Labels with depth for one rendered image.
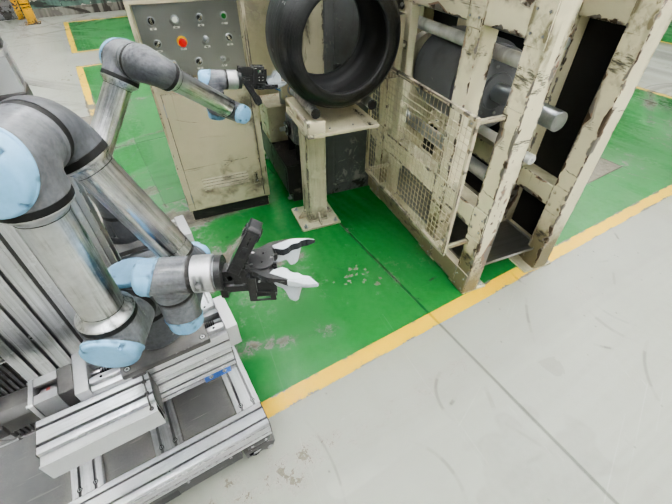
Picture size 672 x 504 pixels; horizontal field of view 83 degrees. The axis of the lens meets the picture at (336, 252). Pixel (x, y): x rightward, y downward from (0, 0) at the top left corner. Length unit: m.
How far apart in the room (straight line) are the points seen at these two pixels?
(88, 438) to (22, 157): 0.73
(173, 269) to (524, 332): 1.77
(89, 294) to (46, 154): 0.27
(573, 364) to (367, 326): 0.98
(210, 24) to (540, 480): 2.52
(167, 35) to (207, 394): 1.74
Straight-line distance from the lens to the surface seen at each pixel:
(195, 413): 1.59
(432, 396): 1.82
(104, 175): 0.83
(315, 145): 2.29
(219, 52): 2.39
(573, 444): 1.93
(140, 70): 1.44
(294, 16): 1.67
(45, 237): 0.76
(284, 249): 0.78
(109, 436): 1.17
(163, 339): 1.11
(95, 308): 0.86
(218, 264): 0.75
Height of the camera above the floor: 1.58
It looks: 42 degrees down
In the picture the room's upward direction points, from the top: straight up
